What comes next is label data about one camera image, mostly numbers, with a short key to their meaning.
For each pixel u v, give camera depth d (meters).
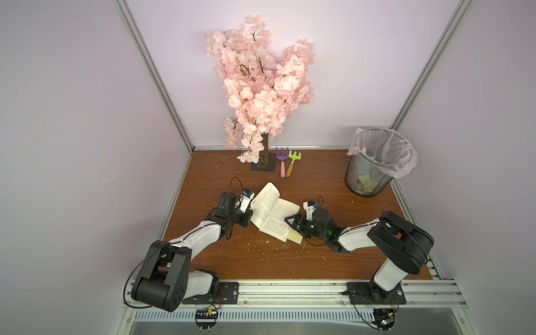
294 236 0.83
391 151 0.92
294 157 1.17
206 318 0.72
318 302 0.73
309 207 0.85
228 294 0.73
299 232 0.81
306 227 0.79
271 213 0.92
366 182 0.90
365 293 0.73
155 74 0.87
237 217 0.77
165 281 0.42
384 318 0.70
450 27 0.74
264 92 0.60
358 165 0.88
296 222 0.79
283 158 1.16
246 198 0.80
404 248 0.46
